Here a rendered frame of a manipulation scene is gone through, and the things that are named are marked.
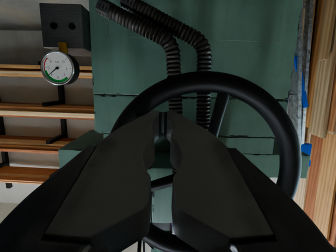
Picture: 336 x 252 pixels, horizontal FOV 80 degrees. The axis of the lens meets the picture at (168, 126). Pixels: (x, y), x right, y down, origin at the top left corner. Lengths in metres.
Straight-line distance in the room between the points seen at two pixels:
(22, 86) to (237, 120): 3.45
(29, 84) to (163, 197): 3.36
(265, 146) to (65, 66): 0.46
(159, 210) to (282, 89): 0.37
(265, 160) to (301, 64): 0.91
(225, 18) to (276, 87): 0.19
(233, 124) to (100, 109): 0.30
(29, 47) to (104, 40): 3.18
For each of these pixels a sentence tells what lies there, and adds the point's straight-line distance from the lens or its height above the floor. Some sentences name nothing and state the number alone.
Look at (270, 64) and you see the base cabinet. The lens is 0.51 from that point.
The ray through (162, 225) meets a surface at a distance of 0.51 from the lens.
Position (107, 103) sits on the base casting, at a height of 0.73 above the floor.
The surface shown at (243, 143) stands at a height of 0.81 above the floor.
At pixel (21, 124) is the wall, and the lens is 3.82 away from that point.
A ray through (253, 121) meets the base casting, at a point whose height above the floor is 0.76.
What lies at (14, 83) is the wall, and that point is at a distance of 3.79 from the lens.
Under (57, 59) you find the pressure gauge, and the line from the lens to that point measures 0.44.
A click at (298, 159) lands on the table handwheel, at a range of 0.34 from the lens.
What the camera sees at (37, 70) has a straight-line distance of 3.06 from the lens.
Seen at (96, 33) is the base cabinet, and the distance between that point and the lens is 0.49.
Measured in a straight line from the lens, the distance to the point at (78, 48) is 0.46.
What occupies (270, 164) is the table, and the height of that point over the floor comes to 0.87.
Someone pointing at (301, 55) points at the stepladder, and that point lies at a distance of 1.37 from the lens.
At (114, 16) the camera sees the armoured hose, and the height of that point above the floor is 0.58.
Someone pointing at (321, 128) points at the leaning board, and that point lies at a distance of 1.89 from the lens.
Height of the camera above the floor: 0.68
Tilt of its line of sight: 12 degrees up
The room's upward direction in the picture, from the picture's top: 178 degrees counter-clockwise
